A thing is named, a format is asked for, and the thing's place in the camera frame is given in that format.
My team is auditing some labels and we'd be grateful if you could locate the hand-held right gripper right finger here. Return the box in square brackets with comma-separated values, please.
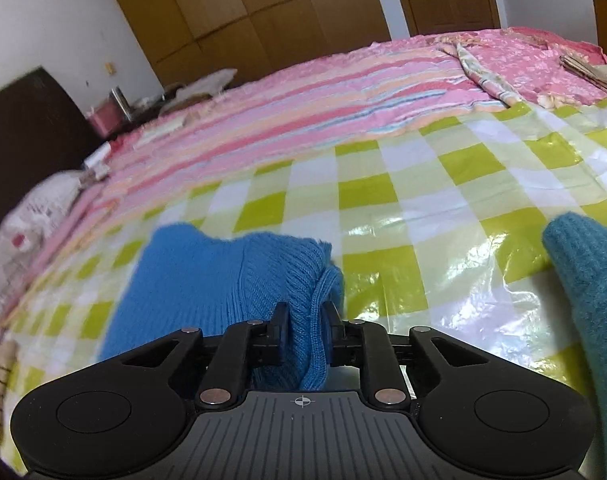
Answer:
[322, 302, 505, 407]

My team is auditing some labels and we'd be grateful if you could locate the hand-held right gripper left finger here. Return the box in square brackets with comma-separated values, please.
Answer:
[96, 301, 290, 408]

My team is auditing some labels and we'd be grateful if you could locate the blue striped knit sweater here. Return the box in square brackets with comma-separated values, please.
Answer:
[98, 223, 347, 392]

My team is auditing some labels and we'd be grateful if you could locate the green checked plastic sheet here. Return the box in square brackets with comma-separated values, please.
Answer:
[0, 97, 607, 480]

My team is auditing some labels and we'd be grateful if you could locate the pink striped bedsheet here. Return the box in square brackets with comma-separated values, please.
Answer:
[0, 27, 607, 327]

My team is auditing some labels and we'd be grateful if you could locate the flat white box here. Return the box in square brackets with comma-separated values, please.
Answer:
[132, 116, 187, 149]

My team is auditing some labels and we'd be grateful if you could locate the grey folded cloth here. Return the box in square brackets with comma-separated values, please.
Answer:
[174, 69, 239, 107]

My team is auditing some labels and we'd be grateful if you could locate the white printed pillow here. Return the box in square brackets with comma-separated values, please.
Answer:
[0, 169, 85, 281]

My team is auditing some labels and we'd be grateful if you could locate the teal knit sweater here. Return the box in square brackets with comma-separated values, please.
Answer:
[542, 211, 607, 480]

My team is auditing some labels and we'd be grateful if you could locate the pink plastic basket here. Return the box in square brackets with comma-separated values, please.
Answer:
[86, 102, 122, 137]

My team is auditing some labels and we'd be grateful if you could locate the metal thermos flask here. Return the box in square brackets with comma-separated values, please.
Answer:
[110, 86, 132, 122]

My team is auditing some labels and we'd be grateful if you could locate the floral cloth strip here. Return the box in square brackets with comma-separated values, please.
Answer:
[436, 40, 530, 109]

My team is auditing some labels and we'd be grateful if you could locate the brown wooden wardrobe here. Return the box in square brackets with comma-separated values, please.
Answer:
[98, 0, 393, 89]

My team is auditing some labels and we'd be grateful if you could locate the dark wooden headboard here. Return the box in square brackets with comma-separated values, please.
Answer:
[0, 66, 105, 242]

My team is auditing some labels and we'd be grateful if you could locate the folded beige cloth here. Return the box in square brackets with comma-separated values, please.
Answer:
[558, 52, 607, 99]

